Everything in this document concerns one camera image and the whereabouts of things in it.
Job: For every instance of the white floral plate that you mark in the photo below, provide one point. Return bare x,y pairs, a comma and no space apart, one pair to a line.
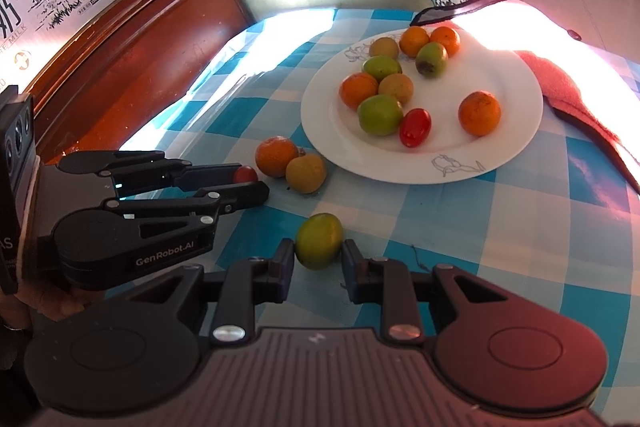
449,153

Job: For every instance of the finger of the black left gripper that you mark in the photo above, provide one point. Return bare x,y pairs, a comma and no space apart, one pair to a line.
237,196
193,178

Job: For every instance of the orange tangerine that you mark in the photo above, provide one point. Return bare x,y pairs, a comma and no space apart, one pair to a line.
273,155
479,113
356,88

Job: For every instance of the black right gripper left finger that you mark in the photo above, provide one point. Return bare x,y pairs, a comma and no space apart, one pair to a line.
246,284

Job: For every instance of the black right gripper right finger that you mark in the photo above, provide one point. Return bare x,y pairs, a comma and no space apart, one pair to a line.
387,283

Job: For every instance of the red cherry tomato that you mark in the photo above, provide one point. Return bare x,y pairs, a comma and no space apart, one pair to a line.
245,174
415,127

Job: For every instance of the brownish green jujube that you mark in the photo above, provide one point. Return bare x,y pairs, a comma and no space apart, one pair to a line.
384,46

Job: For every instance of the yellow-brown jujube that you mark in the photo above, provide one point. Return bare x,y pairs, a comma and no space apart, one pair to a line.
306,174

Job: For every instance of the small orange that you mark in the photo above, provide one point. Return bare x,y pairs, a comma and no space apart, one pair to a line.
448,37
412,40

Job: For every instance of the red fleece cloth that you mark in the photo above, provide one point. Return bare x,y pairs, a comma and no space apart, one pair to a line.
577,83

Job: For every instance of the orange tangerine top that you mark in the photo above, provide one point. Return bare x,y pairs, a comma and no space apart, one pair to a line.
356,88

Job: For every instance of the blue checkered tablecloth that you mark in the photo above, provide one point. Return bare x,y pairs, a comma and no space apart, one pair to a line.
557,224

